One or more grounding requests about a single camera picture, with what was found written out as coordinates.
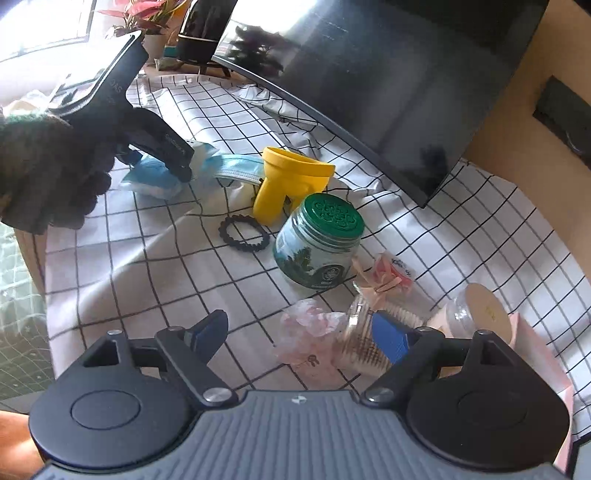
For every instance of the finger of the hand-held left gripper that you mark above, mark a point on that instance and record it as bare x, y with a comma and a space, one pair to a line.
166, 138

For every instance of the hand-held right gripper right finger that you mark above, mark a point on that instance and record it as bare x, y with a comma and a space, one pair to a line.
390, 339

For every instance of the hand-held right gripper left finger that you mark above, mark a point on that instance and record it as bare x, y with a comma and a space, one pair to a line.
210, 330

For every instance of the pink storage box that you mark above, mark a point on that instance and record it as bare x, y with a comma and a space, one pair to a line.
540, 364

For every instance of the person's left hand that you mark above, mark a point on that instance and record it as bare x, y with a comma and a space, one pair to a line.
41, 170

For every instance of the clear cotton swab container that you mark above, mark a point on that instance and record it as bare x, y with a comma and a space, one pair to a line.
360, 341

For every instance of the small teal pot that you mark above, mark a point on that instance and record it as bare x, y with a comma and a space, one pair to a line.
171, 55

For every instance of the white plastic bag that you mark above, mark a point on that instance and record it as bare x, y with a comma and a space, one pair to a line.
37, 99

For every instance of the blue face mask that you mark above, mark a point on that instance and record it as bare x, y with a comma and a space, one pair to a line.
240, 167

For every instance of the pink leaved potted plant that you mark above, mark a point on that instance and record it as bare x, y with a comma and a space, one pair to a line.
147, 18

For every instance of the pale pink crumpled bag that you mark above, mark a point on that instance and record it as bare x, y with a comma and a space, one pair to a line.
304, 337

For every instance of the white checked tablecloth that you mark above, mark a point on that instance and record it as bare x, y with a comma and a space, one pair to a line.
138, 277

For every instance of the clear jar with cream lid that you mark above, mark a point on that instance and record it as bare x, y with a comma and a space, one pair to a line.
485, 309

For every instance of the green lid glass jar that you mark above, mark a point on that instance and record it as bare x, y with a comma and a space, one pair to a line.
314, 249

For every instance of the yellow plastic holder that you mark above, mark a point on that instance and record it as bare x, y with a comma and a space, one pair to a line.
288, 184

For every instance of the person's bare leg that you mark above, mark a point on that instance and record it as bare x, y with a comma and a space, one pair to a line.
16, 438

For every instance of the black computer monitor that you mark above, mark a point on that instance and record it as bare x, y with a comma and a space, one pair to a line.
392, 92

